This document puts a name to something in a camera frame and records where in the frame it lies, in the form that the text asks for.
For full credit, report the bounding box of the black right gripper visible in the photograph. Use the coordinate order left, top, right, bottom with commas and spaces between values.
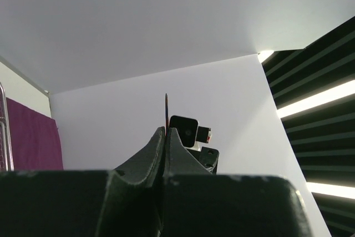
187, 147, 220, 174

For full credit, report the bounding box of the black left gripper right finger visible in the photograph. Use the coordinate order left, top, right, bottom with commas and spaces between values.
163, 129, 313, 236

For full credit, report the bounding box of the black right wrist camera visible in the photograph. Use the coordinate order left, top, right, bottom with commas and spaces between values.
169, 115, 212, 152

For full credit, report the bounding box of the purple cloth wrap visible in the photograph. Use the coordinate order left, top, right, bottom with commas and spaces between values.
7, 98, 63, 170

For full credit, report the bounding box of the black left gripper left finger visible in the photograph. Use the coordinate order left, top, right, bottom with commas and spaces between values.
1, 127, 165, 236

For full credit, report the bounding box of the metal mesh instrument tray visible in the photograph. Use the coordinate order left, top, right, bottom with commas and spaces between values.
1, 84, 14, 172

